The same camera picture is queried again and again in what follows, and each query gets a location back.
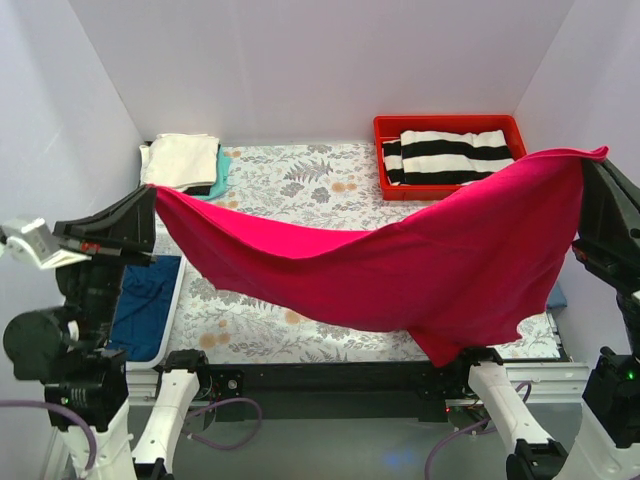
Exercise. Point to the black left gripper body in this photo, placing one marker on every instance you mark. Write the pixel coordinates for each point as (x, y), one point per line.
(93, 247)

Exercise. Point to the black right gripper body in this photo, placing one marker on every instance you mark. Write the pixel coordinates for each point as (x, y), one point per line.
(605, 257)

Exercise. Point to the crimson red t shirt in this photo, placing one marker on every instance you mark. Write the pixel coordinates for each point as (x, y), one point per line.
(461, 273)

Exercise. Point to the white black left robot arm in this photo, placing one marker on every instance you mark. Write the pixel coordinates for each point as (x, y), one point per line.
(65, 348)

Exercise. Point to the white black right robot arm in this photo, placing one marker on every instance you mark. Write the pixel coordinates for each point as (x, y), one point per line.
(607, 442)

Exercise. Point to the navy blue shirt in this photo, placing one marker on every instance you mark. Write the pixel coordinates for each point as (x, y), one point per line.
(143, 308)

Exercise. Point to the grey blue folded shirt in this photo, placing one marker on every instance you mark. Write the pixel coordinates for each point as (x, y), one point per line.
(556, 299)

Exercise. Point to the cream folded shirt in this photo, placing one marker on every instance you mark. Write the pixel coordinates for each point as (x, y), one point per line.
(180, 161)

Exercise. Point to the teal folded shirt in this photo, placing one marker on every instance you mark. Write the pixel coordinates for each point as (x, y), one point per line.
(223, 165)

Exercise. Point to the white plastic laundry basket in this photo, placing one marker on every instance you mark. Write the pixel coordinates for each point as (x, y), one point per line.
(157, 359)

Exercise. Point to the floral patterned table mat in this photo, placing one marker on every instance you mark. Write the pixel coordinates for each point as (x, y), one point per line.
(321, 186)

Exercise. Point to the black white striped shirt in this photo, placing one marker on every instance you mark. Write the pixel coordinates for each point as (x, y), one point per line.
(443, 158)

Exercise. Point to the red plastic tray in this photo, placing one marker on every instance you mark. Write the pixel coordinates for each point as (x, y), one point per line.
(391, 126)

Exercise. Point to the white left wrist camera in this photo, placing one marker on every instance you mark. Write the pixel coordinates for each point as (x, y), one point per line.
(31, 242)

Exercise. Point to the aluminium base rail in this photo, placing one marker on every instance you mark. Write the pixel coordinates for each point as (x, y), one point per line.
(348, 390)

